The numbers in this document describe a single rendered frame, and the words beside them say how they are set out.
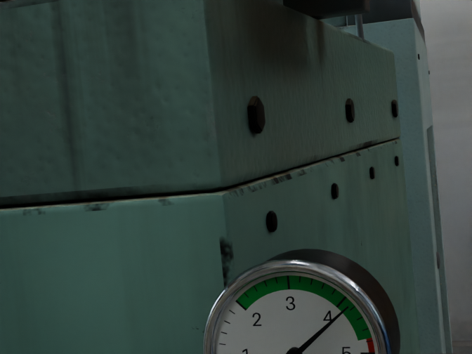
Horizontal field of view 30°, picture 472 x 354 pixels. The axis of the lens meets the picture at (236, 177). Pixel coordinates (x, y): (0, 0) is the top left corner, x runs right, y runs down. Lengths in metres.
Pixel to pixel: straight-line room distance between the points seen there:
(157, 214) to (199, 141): 0.04
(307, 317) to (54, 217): 0.14
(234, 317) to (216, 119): 0.10
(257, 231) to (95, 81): 0.10
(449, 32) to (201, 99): 2.46
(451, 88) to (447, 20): 0.21
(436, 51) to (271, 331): 2.52
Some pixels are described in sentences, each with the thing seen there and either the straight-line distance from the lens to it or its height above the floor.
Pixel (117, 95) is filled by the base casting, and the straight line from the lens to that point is 0.37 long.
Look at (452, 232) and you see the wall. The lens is 2.82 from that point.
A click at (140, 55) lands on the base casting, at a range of 0.37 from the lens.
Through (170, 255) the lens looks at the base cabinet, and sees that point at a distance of 0.37.
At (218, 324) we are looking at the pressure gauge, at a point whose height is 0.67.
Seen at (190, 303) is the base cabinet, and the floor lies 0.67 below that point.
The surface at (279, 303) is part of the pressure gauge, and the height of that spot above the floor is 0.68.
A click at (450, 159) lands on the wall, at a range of 2.79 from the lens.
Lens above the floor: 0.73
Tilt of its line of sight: 3 degrees down
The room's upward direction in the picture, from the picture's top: 6 degrees counter-clockwise
